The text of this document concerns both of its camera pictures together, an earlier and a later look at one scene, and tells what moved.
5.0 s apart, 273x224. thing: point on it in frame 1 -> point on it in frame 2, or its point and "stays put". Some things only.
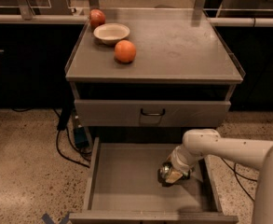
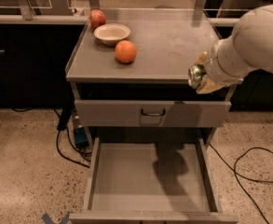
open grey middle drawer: x=124 y=187 stays put
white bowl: x=111 y=33 stays put
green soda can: x=164 y=171 -> x=195 y=75
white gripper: x=177 y=164 -> x=217 y=67
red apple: x=96 y=18 stays put
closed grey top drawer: x=151 y=113 stays put
